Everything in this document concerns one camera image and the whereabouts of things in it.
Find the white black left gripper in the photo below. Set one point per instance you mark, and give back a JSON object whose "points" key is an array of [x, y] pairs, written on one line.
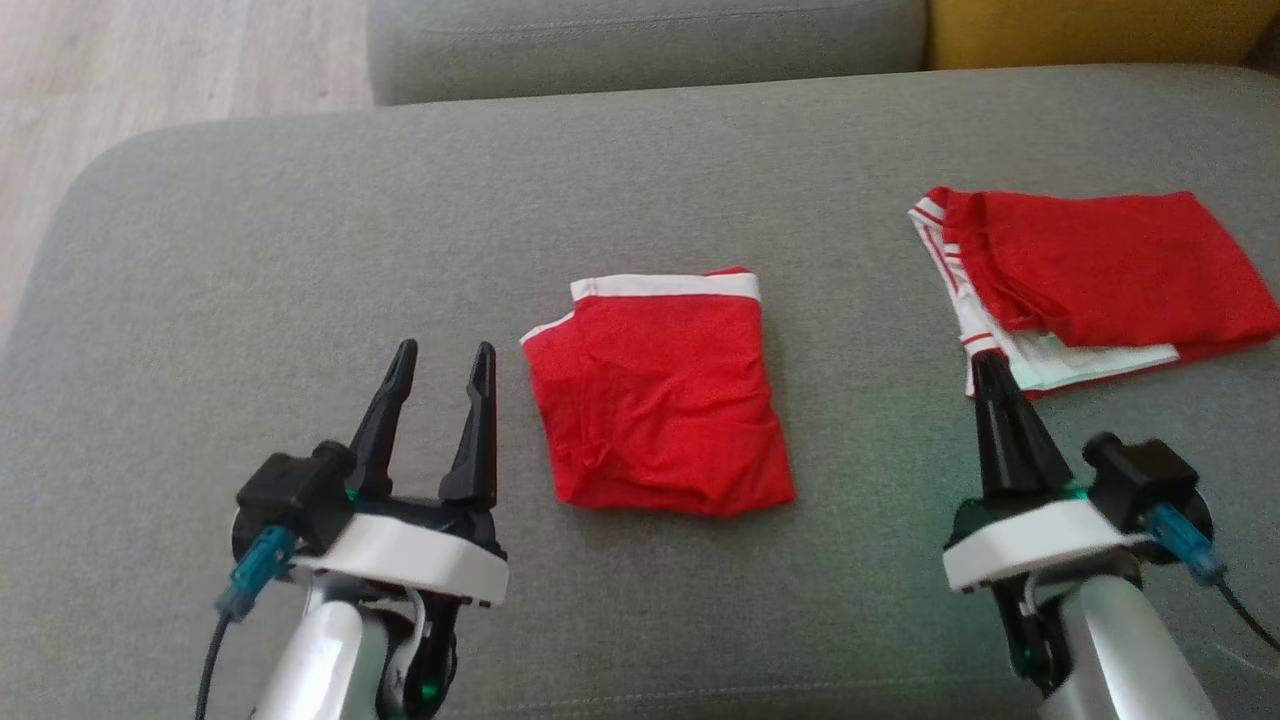
{"points": [[410, 555]]}

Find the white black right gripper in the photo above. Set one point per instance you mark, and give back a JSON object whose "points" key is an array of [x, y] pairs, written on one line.
{"points": [[1030, 540]]}

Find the red jersey with white sleeves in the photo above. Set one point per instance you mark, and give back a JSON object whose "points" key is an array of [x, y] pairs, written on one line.
{"points": [[1100, 260]]}

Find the red shorts with white band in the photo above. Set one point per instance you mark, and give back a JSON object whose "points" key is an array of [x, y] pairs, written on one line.
{"points": [[660, 400]]}

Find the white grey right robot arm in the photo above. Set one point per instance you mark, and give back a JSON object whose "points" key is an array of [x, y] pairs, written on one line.
{"points": [[1120, 650]]}

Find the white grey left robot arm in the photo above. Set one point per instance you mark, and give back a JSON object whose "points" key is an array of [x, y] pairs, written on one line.
{"points": [[320, 660]]}

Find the large grey sofa seat cushion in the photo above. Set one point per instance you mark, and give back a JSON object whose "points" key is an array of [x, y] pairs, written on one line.
{"points": [[300, 250]]}

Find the large yellow sofa backrest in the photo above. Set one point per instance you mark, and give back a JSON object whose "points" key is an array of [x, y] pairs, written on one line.
{"points": [[1100, 30]]}

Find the small grey sofa seat cushion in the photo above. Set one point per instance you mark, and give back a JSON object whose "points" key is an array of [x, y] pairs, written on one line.
{"points": [[650, 50]]}

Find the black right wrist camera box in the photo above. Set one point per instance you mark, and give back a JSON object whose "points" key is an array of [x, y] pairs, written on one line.
{"points": [[1140, 475]]}

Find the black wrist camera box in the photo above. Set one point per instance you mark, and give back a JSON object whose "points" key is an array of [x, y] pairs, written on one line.
{"points": [[290, 490], [1140, 475]]}

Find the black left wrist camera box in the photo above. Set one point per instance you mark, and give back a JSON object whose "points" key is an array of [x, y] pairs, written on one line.
{"points": [[290, 490]]}

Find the teal right camera connector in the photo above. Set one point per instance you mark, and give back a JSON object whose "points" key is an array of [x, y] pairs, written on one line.
{"points": [[1185, 545]]}

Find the teal camera connector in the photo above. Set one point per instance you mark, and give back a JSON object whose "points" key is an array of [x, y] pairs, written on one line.
{"points": [[1185, 545], [255, 570]]}

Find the teal left camera connector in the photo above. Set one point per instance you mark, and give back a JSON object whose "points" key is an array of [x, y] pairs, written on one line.
{"points": [[255, 570]]}

